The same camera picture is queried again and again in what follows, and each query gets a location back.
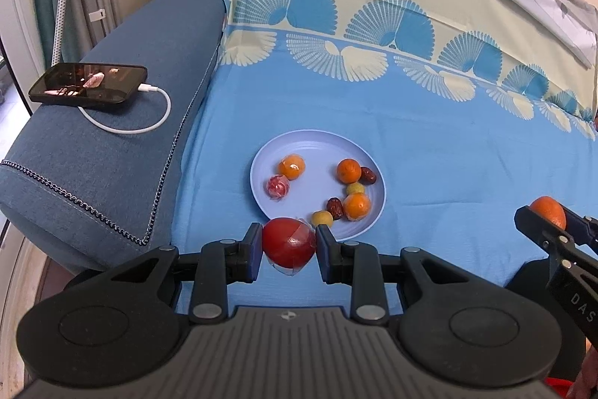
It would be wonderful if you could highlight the blue cream fan-print blanket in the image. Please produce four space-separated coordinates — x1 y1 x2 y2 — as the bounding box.
170 0 598 316

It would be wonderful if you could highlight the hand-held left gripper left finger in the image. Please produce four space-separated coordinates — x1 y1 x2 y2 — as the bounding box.
110 222 265 326

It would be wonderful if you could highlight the plain red fruit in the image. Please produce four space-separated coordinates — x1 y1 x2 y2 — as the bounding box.
262 216 317 276

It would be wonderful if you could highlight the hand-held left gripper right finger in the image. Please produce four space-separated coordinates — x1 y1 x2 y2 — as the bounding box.
315 224 468 326

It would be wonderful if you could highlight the light blue plate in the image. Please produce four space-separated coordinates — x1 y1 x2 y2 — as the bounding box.
250 129 388 242

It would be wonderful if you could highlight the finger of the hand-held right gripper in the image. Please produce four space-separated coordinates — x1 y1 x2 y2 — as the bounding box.
514 205 574 251
560 203 598 248

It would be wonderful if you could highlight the white charging cable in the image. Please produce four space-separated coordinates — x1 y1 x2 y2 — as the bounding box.
78 84 172 135

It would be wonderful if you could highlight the black smartphone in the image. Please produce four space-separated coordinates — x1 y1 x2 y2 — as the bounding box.
29 62 149 107

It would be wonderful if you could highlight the red white-marbled fruit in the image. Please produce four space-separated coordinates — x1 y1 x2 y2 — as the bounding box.
266 175 291 202

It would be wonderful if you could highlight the blue sofa armrest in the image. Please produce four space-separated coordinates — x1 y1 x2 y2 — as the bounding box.
0 0 229 276

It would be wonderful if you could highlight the plastic-wrapped orange mandarin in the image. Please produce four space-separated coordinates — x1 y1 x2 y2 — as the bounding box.
278 153 306 180
343 192 373 222

